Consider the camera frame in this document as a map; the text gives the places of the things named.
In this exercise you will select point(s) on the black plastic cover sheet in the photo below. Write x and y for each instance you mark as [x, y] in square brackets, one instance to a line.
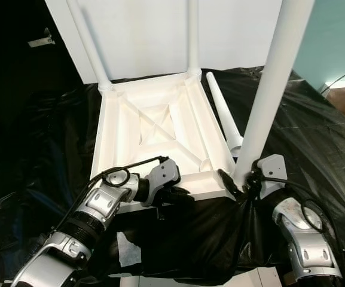
[327, 149]

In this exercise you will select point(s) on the black door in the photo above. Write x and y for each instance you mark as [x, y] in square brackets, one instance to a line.
[17, 78]

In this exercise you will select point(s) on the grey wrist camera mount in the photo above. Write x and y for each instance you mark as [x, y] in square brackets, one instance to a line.
[165, 172]
[272, 167]

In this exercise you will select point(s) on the white plastic table leg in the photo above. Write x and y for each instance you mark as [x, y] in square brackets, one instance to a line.
[220, 107]
[274, 84]
[193, 36]
[88, 48]

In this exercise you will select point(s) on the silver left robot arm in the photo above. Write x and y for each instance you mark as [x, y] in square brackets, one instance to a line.
[100, 206]

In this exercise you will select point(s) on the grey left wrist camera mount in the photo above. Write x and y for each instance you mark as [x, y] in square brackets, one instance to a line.
[165, 172]

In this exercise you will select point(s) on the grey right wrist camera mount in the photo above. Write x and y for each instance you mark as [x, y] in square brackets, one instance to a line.
[272, 167]

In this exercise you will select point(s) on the white plastic table top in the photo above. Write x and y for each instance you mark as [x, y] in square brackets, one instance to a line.
[106, 137]

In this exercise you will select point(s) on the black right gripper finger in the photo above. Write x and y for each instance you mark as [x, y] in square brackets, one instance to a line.
[229, 181]

